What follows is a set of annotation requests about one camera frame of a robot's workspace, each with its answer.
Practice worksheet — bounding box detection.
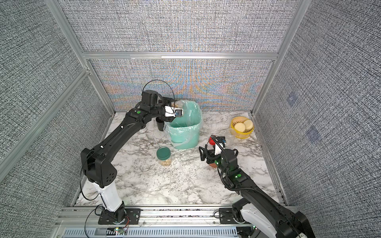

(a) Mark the front cream steamed bun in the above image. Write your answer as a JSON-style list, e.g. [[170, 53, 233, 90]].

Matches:
[[234, 123, 245, 133]]

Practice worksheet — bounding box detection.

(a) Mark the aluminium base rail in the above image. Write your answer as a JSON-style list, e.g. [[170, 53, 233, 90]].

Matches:
[[51, 204, 276, 238]]

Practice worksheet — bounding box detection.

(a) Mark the clear plastic bin liner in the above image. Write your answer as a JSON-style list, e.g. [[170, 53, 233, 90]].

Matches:
[[163, 100, 204, 146]]

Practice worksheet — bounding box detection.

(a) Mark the yellow-rimmed bamboo steamer basket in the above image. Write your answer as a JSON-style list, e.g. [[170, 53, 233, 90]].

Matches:
[[230, 116, 255, 139]]

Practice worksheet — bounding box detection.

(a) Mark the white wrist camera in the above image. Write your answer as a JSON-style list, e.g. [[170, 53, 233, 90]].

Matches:
[[211, 136, 226, 155], [164, 106, 183, 118]]

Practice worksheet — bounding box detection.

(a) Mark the cream steamed bun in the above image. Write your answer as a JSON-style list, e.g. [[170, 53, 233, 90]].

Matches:
[[234, 123, 245, 133], [243, 120, 254, 131]]

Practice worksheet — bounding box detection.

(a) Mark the green plastic trash bin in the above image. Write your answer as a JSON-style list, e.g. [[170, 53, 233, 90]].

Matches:
[[165, 100, 203, 150]]

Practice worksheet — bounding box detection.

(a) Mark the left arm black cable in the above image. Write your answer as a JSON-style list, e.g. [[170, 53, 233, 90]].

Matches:
[[141, 79, 177, 108]]

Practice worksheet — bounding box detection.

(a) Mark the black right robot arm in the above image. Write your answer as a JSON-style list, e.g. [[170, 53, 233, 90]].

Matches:
[[198, 135, 315, 238]]

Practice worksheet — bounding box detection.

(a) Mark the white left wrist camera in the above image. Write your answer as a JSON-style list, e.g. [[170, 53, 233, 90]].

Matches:
[[164, 106, 183, 118]]

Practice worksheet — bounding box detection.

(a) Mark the green-lidded peanut jar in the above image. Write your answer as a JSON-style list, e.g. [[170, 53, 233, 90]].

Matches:
[[156, 147, 172, 166]]

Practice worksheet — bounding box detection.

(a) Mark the red jar lid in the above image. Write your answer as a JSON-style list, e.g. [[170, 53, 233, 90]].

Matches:
[[208, 137, 215, 146]]

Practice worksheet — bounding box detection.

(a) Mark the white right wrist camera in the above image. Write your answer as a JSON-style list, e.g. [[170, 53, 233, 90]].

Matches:
[[211, 136, 226, 155]]

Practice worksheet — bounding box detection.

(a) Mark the rear cream steamed bun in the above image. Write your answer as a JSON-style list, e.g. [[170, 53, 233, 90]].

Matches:
[[243, 120, 254, 131]]

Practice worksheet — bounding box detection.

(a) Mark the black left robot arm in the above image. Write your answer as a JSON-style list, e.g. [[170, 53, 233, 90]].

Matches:
[[80, 90, 183, 224]]

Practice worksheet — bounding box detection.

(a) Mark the black mug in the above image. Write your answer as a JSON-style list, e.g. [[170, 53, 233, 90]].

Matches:
[[155, 117, 165, 132]]

